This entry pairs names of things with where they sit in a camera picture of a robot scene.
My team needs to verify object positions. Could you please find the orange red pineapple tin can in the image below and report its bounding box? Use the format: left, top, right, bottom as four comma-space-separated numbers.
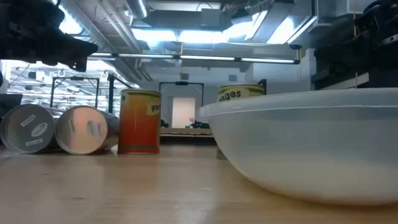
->
117, 89, 162, 155

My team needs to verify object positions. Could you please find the black metal shelf frame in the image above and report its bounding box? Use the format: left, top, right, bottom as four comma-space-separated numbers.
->
107, 73, 267, 146

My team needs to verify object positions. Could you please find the translucent plastic bowl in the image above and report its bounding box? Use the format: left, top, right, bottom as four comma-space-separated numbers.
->
197, 87, 398, 206

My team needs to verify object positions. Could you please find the silver ventilation duct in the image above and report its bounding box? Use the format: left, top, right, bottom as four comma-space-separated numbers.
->
124, 0, 149, 20

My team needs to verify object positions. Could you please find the black background station frame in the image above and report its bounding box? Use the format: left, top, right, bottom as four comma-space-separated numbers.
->
49, 76, 100, 110
159, 81, 205, 106

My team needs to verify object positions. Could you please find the black aluminium rig frame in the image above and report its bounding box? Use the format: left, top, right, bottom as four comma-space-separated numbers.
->
86, 52, 302, 65

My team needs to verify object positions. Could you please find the dark computer monitor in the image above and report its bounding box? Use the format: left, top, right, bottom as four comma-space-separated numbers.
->
0, 93, 23, 114

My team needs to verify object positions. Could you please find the peaches tin can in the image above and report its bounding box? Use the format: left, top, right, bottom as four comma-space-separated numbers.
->
0, 104, 57, 155

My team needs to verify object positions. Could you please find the teal yellow carrots tin can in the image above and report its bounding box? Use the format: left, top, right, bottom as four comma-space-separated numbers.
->
54, 105, 121, 156

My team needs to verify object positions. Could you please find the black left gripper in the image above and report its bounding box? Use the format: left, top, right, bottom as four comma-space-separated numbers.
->
0, 0, 99, 72

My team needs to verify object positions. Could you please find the green oranges tin can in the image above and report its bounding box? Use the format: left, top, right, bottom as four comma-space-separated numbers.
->
216, 83, 266, 161

